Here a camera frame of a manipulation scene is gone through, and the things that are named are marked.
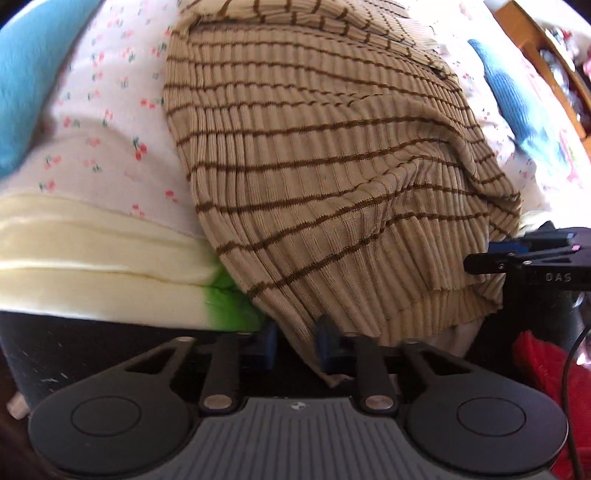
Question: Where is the bright blue knit sweater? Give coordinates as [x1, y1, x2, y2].
[468, 39, 566, 165]

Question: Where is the teal fuzzy sweater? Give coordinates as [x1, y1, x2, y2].
[1, 0, 100, 178]

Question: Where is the wooden side cabinet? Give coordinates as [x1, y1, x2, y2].
[494, 1, 590, 155]

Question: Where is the beige brown-striped ribbed sweater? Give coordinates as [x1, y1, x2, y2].
[163, 1, 521, 369]

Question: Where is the black cable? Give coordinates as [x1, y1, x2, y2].
[560, 322, 591, 480]

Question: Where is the white cherry-print bed sheet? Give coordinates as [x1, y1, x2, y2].
[1, 1, 590, 238]

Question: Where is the cream and green blanket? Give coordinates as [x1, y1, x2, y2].
[1, 195, 263, 332]

